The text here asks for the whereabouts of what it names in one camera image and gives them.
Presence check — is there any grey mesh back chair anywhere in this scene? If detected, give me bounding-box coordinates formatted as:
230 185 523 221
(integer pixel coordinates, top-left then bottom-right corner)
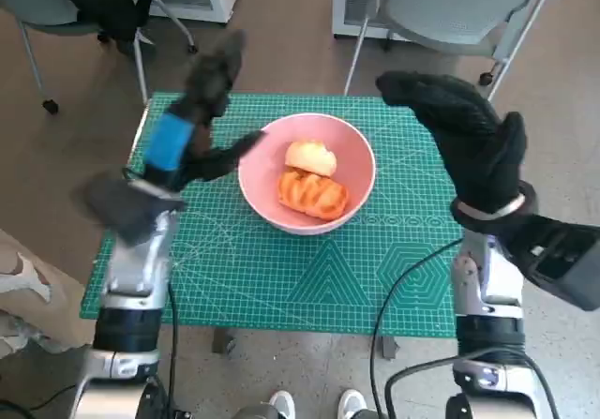
344 0 573 101

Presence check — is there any green cutting mat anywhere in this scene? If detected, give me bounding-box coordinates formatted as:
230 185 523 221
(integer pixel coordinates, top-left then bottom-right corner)
82 93 465 338

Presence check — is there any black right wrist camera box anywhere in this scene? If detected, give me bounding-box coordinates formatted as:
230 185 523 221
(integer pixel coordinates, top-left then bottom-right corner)
496 212 600 312

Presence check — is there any round toy bread bun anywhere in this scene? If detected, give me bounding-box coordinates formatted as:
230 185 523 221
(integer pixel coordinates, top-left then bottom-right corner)
284 140 338 177

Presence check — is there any long black cable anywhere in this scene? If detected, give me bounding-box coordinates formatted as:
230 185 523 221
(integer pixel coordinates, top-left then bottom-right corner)
369 238 463 419

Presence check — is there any black looped right arm cable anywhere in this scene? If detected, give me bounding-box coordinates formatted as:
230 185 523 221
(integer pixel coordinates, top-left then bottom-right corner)
384 348 562 419

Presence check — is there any long toy bread loaf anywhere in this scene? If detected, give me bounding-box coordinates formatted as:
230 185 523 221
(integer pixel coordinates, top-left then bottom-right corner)
277 168 352 223

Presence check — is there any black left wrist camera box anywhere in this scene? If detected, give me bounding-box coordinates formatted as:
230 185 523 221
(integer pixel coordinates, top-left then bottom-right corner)
77 174 187 247

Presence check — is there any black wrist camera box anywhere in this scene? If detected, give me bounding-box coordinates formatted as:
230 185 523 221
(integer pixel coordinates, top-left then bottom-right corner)
77 174 187 247
496 212 600 312

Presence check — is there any black hanging cable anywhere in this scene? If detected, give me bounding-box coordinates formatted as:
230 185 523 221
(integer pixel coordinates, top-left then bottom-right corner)
166 282 182 419

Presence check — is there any pink bowl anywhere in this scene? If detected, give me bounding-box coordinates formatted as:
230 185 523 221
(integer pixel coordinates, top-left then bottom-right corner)
237 113 378 236

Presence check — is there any black knitted gloved right hand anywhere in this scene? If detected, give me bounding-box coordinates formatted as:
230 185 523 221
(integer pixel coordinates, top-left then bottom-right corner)
375 70 529 215

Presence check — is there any grey blue seat chair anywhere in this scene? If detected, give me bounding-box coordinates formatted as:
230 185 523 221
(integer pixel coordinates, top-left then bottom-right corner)
0 0 198 115

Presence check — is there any black left hand blue tape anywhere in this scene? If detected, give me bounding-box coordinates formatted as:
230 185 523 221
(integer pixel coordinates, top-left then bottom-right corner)
140 28 267 189

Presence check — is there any white shoe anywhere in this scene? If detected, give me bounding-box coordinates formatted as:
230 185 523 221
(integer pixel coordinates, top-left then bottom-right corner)
337 388 368 419
269 389 297 419

